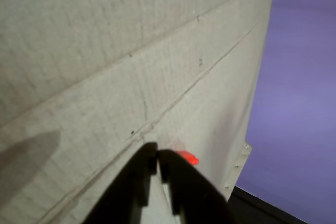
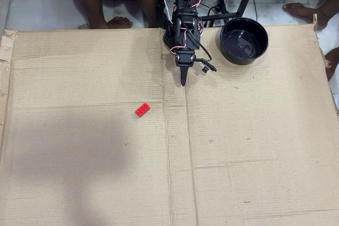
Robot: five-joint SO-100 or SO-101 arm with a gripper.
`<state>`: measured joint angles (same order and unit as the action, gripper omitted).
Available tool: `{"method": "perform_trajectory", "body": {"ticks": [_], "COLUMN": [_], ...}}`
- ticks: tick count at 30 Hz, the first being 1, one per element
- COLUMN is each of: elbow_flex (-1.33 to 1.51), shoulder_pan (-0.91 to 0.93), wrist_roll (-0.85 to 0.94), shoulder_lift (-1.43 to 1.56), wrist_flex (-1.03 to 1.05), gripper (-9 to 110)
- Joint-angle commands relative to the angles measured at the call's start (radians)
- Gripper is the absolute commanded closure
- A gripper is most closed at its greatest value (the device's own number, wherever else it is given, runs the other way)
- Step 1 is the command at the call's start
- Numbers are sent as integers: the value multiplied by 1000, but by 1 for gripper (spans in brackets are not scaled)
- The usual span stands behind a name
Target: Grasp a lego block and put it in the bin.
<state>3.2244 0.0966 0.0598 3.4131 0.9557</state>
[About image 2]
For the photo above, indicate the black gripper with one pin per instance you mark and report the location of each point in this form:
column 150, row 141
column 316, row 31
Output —
column 184, row 60

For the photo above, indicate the red lego brick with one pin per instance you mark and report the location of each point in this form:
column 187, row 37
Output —
column 142, row 109

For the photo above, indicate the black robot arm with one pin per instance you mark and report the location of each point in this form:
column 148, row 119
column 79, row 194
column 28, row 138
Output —
column 182, row 22

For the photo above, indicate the black round plastic bowl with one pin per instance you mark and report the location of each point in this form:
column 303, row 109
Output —
column 243, row 46

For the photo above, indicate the bare brown human leg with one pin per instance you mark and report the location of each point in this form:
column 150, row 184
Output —
column 145, row 6
column 92, row 1

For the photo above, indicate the brown corrugated cardboard sheet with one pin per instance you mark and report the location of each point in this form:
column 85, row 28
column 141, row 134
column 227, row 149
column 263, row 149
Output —
column 238, row 144

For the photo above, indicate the black metal tripod stand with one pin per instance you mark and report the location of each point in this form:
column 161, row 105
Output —
column 243, row 3

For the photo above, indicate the bare brown human foot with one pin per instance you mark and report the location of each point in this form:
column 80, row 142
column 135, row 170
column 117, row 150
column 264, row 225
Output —
column 307, row 14
column 333, row 64

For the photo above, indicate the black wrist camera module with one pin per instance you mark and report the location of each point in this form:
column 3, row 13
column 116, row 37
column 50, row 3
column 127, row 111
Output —
column 209, row 66

